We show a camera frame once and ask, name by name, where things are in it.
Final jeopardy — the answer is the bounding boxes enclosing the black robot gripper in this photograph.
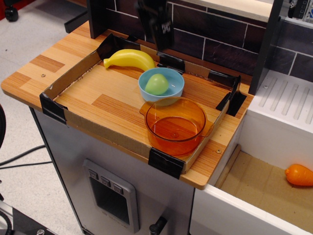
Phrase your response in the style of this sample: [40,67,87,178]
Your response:
[135,0,175,51]

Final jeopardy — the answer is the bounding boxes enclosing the green plastic pear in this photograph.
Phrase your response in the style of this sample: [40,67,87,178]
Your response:
[145,73,169,95]

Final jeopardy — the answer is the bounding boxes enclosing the light blue bowl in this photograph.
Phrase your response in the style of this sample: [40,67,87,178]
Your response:
[138,68,185,106]

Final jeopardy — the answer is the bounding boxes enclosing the yellow plastic banana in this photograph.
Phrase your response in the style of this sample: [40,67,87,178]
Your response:
[103,49,156,71]

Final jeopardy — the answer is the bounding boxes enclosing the orange transparent plastic pot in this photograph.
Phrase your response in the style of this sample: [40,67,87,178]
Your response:
[140,97,214,158]

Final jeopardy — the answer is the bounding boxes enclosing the cardboard fence with black tape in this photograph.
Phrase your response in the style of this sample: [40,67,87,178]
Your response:
[40,34,251,178]

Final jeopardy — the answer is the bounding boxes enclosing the black chair caster wheel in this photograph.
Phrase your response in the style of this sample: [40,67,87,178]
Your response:
[4,6,19,22]

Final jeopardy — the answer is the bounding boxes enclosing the silver toy dishwasher cabinet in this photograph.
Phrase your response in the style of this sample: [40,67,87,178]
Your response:
[31,110,195,235]

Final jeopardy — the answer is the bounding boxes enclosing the white toy sink unit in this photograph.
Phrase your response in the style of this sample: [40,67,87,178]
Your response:
[190,71,313,235]

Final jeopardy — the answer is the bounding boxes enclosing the black dishwasher door knob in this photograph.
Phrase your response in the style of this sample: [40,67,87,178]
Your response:
[149,216,167,235]

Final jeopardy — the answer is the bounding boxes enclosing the orange plastic carrot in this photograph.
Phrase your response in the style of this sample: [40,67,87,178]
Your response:
[285,164,313,187]

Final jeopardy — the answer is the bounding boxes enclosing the dark grey vertical post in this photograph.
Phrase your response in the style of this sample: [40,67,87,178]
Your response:
[248,0,284,95]

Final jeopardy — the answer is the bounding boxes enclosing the black cable on floor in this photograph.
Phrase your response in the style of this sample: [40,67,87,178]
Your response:
[0,144,53,170]

